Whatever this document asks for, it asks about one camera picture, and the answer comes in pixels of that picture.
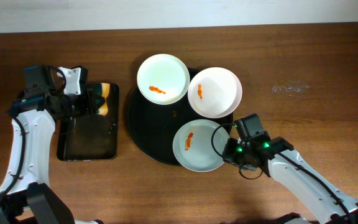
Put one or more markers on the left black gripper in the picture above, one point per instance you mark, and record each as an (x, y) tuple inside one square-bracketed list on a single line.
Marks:
[(89, 99)]

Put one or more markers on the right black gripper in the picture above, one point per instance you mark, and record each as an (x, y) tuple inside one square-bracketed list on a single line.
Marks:
[(232, 153)]

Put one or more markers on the green and yellow sponge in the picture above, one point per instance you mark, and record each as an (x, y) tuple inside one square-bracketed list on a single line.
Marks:
[(101, 99)]

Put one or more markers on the light grey plate bottom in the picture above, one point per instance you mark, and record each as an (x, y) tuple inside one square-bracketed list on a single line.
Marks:
[(198, 144)]

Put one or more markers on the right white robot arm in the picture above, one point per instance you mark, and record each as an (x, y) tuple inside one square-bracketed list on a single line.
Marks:
[(279, 160)]

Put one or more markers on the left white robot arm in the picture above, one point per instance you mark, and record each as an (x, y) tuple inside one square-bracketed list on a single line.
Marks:
[(26, 184)]

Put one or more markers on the rectangular black tray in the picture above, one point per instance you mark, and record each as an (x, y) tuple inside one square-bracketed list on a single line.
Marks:
[(90, 137)]

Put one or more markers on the round black serving tray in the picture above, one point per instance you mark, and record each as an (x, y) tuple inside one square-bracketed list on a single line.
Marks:
[(152, 127)]

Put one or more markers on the pinkish white plate top right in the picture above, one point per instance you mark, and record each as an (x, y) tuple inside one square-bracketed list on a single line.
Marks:
[(214, 92)]

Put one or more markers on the white plate top left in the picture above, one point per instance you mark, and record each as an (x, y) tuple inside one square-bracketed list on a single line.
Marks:
[(163, 79)]

